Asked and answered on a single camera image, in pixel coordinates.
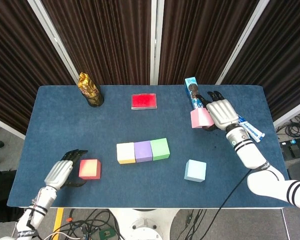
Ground black floor cable tangle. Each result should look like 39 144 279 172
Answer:
62 208 123 240

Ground white partition base rail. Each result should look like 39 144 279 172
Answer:
273 103 300 128
0 114 26 140

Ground blue cookie box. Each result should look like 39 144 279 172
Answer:
184 77 206 111

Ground purple foam cube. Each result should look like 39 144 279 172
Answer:
134 140 153 163

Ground white partition frame post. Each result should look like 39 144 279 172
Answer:
214 0 270 86
27 0 80 86
149 0 165 86

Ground white blue toothpaste tube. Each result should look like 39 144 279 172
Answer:
237 114 266 143

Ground brown pleated curtain panel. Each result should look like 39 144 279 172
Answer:
0 0 77 135
221 0 300 121
157 0 260 86
41 0 153 86

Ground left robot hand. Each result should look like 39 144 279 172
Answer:
44 149 89 190

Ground black cable with inline box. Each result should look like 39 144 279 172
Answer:
182 208 208 240

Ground light blue foam cube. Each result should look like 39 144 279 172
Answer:
184 159 207 183

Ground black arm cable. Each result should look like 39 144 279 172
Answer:
213 168 251 218

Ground green foam cube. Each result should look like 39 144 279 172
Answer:
149 137 171 162

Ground coiled black cables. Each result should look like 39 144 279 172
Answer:
284 117 300 138

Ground black mesh pen holder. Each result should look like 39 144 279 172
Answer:
83 84 105 108

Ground yellow foam cube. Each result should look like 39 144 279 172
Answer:
116 142 136 165

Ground gold foil snack bag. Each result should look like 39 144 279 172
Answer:
77 72 100 98

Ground person in black clothes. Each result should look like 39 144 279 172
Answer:
0 169 18 222

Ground red foam cube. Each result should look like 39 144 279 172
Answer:
78 158 102 181

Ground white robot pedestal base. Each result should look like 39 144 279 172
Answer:
109 208 181 240

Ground red box with clear lid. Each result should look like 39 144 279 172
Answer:
130 93 158 110

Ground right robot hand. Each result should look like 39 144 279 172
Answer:
196 90 241 133

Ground green circuit device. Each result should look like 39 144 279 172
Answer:
99 227 116 240

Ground pink foam cube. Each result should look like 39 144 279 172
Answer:
190 107 215 129

